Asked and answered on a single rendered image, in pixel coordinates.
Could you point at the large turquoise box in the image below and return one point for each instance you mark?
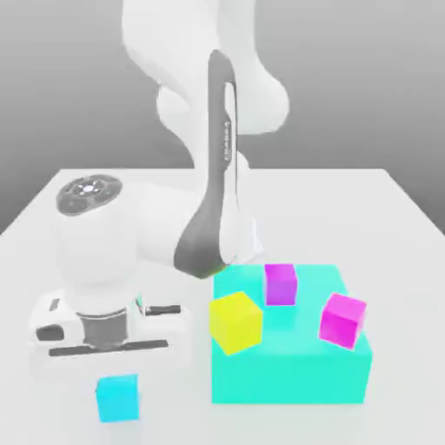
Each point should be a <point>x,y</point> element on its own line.
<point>295,368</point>

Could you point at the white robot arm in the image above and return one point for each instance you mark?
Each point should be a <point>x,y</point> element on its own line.
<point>104,243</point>

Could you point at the small purple cube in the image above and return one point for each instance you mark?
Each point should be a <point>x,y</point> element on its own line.
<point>280,285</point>

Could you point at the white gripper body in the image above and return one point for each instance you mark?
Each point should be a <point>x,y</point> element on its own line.
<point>107,363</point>

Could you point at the small cyan cube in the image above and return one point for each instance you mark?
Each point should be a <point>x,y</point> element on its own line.
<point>117,399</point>

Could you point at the small magenta cube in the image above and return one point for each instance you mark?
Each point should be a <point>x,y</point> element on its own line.
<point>340,321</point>

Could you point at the small yellow cube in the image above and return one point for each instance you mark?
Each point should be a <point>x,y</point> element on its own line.
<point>234,323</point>

